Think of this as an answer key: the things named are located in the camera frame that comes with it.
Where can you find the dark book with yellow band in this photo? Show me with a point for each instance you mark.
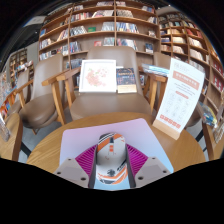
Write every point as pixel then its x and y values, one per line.
pixel 126 78

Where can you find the paper sign on wooden stand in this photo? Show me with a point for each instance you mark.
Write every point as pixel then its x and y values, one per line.
pixel 180 93

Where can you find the white and orange computer mouse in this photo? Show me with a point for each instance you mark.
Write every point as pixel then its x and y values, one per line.
pixel 111 156

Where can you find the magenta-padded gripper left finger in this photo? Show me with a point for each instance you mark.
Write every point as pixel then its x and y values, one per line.
pixel 85 160

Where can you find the white hanging ceiling sign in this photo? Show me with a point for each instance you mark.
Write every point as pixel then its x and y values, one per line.
pixel 35 20

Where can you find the orange book display table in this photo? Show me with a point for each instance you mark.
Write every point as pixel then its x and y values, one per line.
pixel 6 106

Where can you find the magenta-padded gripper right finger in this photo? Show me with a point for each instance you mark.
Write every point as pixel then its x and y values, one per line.
pixel 136 160

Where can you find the white framed picture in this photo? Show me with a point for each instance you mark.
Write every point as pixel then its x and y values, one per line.
pixel 97 76

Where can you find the distant wooden bookshelf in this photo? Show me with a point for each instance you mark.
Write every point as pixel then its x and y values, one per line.
pixel 20 60

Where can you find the blue-pink gradient mouse pad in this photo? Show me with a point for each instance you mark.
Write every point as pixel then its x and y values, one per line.
pixel 80 140

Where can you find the tall wooden bookshelf with posters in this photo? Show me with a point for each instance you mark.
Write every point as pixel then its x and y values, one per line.
pixel 196 43

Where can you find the light blue book stack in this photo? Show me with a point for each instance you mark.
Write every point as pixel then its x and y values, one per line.
pixel 156 70

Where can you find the large wooden bookshelf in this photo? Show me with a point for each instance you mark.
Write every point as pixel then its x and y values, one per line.
pixel 83 31

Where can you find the colourful magazine stack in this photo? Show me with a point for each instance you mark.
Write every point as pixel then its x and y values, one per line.
pixel 206 115

